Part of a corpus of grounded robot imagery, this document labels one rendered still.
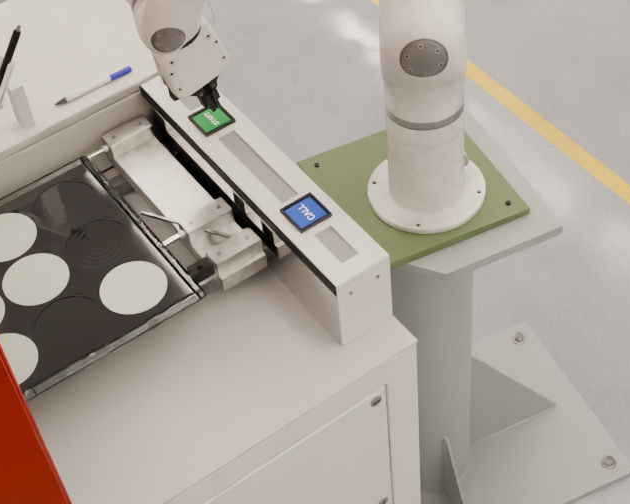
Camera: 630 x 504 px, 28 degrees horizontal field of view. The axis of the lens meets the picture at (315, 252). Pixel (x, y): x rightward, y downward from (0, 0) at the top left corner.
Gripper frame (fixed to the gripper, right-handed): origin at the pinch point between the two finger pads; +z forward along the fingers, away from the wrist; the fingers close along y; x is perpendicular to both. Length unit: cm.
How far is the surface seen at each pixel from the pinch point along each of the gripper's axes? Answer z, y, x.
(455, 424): 80, 7, -32
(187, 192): 10.7, -11.1, -3.8
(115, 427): 10, -42, -31
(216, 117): 4.4, -0.5, -0.5
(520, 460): 105, 16, -37
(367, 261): 4.9, 0.2, -39.1
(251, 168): 4.8, -2.2, -12.8
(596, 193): 120, 80, 10
